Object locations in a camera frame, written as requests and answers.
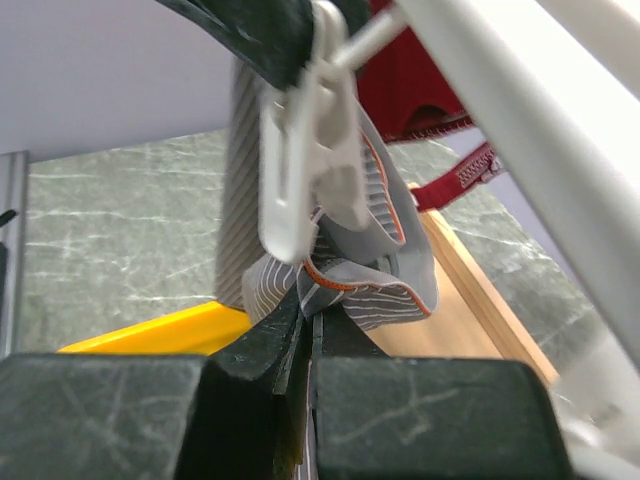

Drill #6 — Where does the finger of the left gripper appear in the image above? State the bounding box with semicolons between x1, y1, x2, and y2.
159;0;314;90
339;0;372;44

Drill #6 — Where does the aluminium mounting rail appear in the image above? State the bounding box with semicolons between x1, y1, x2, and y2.
1;151;30;358

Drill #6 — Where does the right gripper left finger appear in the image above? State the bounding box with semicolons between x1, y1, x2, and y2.
1;293;306;479

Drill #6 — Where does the grey striped underwear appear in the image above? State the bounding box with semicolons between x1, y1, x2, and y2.
214;59;441;334

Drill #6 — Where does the white plastic clip hanger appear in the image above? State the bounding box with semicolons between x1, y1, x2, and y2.
262;1;639;479

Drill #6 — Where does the wooden hanging rack stand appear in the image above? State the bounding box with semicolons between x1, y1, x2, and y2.
368;188;558;386

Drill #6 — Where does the yellow plastic tray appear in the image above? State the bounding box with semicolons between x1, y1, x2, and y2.
60;301;250;355

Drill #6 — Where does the red underwear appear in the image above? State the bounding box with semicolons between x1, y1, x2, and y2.
358;28;503;211

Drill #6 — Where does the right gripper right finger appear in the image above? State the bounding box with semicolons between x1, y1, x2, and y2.
312;307;573;479

